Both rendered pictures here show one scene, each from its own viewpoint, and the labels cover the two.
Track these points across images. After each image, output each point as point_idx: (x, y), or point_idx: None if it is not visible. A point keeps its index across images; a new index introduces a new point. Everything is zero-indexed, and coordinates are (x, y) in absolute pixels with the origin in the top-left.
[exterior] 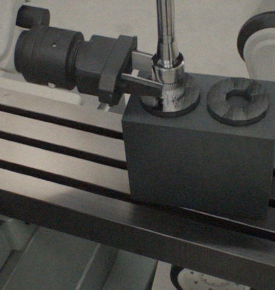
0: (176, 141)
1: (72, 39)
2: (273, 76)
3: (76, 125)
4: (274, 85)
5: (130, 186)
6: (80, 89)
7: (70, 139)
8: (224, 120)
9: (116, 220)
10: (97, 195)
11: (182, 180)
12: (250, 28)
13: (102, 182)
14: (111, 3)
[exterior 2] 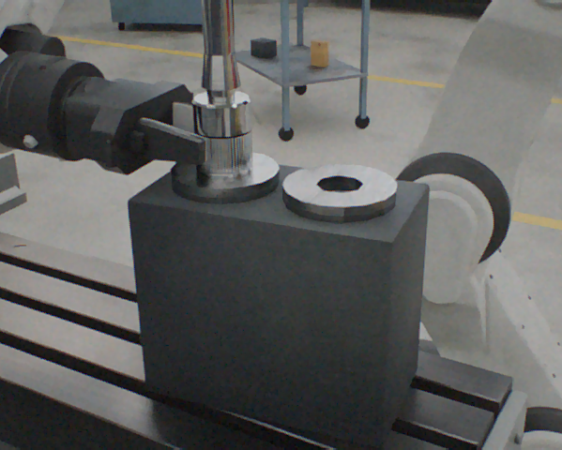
0: (219, 248)
1: (77, 66)
2: (439, 259)
3: (108, 292)
4: (413, 185)
5: (144, 358)
6: (70, 143)
7: (85, 303)
8: (305, 209)
9: (105, 417)
10: (92, 378)
11: (230, 344)
12: (407, 176)
13: (110, 362)
14: None
